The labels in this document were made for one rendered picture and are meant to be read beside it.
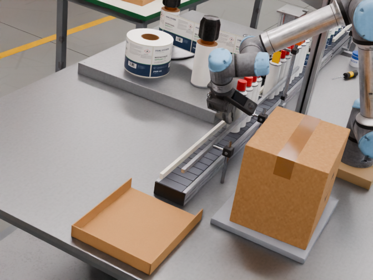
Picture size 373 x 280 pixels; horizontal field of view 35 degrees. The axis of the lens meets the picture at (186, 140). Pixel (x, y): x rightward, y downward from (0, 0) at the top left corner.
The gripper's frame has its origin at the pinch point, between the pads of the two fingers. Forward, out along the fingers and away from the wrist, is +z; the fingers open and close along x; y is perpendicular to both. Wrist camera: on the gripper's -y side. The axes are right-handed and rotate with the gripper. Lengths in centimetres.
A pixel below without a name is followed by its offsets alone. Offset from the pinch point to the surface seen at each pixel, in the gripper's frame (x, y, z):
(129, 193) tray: 47, 12, -15
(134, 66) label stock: -15, 54, 11
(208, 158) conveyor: 20.1, -1.5, -5.2
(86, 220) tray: 64, 13, -26
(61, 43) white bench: -72, 168, 102
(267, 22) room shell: -298, 123, 279
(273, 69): -37.2, -0.1, 11.6
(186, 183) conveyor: 35.8, -2.7, -14.2
